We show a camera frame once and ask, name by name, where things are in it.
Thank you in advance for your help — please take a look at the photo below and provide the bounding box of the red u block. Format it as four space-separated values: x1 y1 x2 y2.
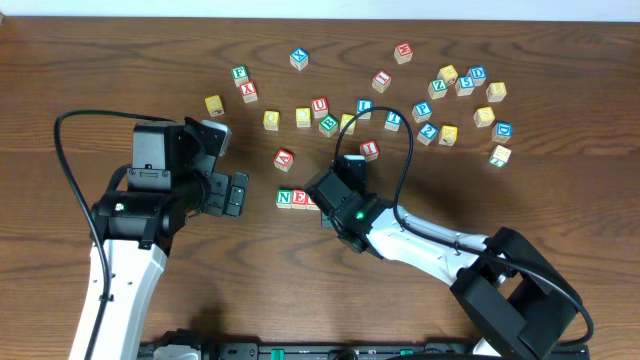
311 97 329 119
305 195 318 210

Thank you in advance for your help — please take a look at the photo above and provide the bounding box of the red E block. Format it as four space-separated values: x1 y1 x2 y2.
291 189 307 209

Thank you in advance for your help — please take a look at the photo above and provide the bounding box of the green N block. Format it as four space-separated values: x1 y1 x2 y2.
276 189 293 209

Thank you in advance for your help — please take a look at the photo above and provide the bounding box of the red i block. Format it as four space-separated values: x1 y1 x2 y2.
359 140 380 162
372 70 392 93

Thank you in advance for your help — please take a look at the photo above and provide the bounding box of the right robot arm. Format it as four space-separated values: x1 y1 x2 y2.
304 155 584 359

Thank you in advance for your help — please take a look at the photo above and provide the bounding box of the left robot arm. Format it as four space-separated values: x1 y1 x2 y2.
70 118 249 359

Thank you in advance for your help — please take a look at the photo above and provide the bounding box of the red A block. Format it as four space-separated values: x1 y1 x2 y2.
273 149 294 172

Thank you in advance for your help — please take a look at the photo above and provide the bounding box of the yellow block far left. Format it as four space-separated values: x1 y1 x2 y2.
205 95 224 117

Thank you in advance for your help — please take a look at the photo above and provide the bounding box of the yellow block beside U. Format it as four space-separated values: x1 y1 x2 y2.
263 110 280 131

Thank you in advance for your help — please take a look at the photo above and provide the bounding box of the green B block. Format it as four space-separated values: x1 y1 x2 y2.
319 114 339 137

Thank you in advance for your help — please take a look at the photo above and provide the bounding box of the yellow block beside B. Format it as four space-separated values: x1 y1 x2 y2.
340 113 356 135

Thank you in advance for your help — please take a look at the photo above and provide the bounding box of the yellow block centre left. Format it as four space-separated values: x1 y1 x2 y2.
295 108 312 128

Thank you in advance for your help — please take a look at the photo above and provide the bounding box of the blue T block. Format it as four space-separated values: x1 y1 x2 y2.
384 111 403 132

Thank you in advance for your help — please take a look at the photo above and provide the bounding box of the red Y block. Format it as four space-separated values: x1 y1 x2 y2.
240 81 258 103

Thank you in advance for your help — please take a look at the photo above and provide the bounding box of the blue L block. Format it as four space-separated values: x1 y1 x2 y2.
356 99 373 119

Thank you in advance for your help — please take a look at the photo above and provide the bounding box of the green F block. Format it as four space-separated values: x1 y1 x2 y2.
231 65 249 87

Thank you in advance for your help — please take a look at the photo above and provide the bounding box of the blue 2 block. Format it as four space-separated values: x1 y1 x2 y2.
417 122 439 146

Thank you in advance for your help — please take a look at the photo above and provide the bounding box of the blue P block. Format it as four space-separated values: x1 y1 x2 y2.
412 101 432 123

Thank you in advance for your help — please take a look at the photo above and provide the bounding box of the yellow block beside 2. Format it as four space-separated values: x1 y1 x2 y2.
439 125 458 146

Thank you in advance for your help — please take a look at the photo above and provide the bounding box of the blue X block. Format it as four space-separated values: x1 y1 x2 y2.
290 48 309 71

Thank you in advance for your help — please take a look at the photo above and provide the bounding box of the green Z block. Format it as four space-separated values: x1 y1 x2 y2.
428 79 448 100

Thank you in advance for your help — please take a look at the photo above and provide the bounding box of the red block top right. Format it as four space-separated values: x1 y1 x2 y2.
394 42 414 64

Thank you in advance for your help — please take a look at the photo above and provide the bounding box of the yellow block top right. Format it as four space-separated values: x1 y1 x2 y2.
437 65 458 86

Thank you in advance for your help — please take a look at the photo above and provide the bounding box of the white green block right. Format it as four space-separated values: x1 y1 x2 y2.
489 145 512 168

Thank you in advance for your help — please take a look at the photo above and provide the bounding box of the blue 5 block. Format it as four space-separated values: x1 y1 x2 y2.
455 76 475 96

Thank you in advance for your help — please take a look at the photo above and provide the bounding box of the blue D block lower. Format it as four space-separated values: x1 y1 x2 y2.
492 122 513 144

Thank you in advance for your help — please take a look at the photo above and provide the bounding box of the blue d block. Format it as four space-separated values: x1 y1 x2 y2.
467 66 487 87
492 122 513 144

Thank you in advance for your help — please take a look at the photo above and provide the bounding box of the blue D block upper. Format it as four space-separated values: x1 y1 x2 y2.
467 66 487 87

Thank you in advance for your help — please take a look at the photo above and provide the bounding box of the yellow block far right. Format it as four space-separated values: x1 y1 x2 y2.
486 82 507 103

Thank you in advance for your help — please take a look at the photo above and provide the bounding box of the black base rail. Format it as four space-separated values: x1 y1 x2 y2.
137 340 590 360

